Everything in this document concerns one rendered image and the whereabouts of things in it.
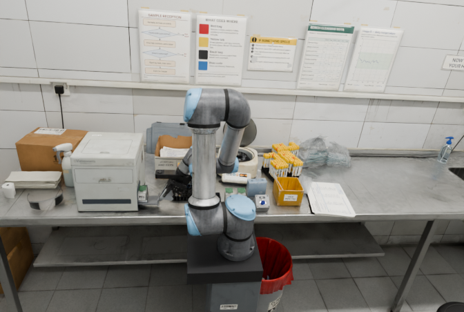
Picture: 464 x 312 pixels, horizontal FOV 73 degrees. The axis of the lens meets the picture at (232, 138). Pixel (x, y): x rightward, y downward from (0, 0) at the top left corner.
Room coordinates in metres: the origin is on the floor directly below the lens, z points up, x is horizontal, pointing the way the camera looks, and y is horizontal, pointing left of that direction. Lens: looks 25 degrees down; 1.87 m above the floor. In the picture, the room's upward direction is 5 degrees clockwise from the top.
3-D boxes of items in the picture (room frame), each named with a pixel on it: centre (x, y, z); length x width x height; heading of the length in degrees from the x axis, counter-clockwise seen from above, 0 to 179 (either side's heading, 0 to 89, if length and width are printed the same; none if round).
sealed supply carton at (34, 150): (1.59, 1.01, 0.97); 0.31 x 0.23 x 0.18; 92
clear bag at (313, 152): (1.91, -0.54, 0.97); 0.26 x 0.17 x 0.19; 115
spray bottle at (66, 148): (1.40, 0.84, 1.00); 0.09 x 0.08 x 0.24; 9
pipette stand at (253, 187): (1.44, -0.16, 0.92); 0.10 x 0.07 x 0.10; 105
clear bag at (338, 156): (1.93, -0.73, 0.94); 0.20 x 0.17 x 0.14; 80
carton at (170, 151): (1.68, 0.32, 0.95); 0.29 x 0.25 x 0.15; 9
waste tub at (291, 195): (1.44, -0.33, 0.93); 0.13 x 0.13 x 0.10; 6
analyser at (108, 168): (1.34, 0.57, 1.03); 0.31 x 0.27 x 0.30; 99
